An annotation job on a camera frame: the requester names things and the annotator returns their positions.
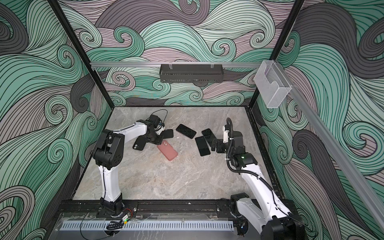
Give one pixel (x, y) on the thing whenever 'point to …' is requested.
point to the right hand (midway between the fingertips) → (219, 140)
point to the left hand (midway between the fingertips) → (160, 141)
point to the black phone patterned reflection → (186, 131)
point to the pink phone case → (169, 152)
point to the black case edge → (139, 143)
